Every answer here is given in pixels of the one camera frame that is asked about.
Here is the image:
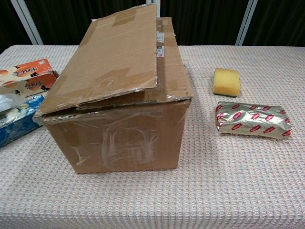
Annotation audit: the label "orange printed tissue box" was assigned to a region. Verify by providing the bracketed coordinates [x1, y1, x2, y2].
[0, 59, 60, 98]

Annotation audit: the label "beige woven tablecloth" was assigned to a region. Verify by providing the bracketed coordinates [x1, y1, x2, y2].
[0, 44, 305, 229]

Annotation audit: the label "gold foil packet red labels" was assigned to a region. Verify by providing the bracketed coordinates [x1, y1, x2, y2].
[215, 101, 293, 141]

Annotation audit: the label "yellow sponge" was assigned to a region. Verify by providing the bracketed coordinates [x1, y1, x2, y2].
[212, 68, 241, 98]

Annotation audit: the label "blue plastic tissue pack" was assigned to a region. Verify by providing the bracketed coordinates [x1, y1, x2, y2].
[0, 94, 46, 148]

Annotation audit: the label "white plastic packet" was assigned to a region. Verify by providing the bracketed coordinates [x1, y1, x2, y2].
[0, 94, 21, 113]

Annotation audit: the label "brown cardboard box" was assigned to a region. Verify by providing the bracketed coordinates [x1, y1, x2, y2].
[33, 3, 194, 175]

